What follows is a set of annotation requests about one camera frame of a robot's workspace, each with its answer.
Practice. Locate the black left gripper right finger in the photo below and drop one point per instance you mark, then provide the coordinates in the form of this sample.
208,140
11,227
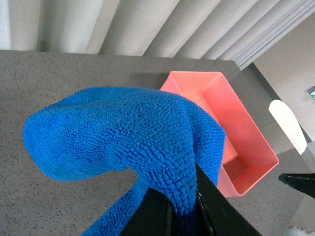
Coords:
304,183

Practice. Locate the white pleated curtain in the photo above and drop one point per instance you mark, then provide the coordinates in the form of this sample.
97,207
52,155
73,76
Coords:
236,30

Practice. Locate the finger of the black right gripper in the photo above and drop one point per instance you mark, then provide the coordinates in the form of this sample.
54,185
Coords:
216,216

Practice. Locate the white chair back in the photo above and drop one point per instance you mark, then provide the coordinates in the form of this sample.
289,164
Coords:
288,122

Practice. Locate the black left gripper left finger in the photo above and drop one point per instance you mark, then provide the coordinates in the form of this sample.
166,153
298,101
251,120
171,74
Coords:
152,218

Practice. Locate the blue microfiber cloth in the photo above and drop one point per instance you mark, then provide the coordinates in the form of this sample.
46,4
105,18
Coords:
161,136

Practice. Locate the pink plastic tray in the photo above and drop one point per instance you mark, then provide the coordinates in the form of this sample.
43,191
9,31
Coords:
248,157

